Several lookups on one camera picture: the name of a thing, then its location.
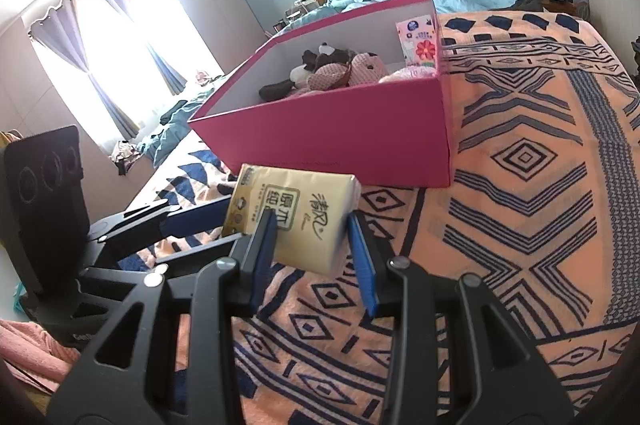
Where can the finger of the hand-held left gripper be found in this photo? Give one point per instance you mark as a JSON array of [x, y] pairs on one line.
[[145, 225], [200, 255]]

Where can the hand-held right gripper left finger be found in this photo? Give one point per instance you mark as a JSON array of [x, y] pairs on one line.
[[262, 255]]

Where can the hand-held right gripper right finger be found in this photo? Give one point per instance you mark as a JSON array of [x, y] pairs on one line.
[[364, 265]]

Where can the yellow tissue pack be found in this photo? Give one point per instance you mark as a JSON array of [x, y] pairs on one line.
[[300, 210]]

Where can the pink storage box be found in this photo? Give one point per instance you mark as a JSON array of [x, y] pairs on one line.
[[350, 130]]

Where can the brown and white plush toy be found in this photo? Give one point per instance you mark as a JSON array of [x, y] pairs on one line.
[[330, 55]]

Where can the person's left forearm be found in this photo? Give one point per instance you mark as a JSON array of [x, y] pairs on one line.
[[30, 350]]

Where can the teal cloth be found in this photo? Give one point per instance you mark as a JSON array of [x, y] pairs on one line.
[[180, 125]]

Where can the purple curtain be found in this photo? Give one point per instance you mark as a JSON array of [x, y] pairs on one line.
[[65, 40], [122, 5]]

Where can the orange patterned blanket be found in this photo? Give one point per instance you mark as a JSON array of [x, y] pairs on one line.
[[525, 215]]

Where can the pink plastic packet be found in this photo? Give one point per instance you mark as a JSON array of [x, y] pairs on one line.
[[407, 73]]

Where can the pink striped plush toy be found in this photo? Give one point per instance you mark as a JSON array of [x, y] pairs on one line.
[[365, 67]]

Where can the flower print tissue pack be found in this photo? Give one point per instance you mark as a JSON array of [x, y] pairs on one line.
[[417, 40]]

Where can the wooden nightstand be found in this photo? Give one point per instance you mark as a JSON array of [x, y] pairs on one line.
[[565, 7]]

